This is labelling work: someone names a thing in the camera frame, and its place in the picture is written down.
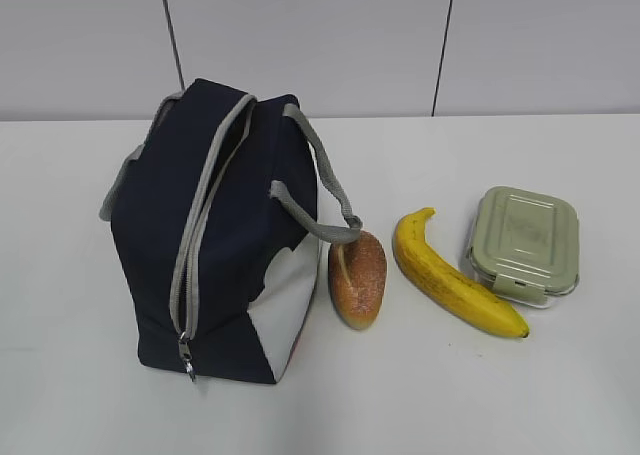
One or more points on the brown bread roll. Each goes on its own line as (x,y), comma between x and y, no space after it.
(357,273)

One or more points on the navy blue lunch bag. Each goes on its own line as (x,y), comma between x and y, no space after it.
(218,218)

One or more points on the yellow banana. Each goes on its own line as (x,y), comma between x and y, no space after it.
(448,287)

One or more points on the green lidded lunch box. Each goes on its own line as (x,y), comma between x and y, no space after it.
(524,246)

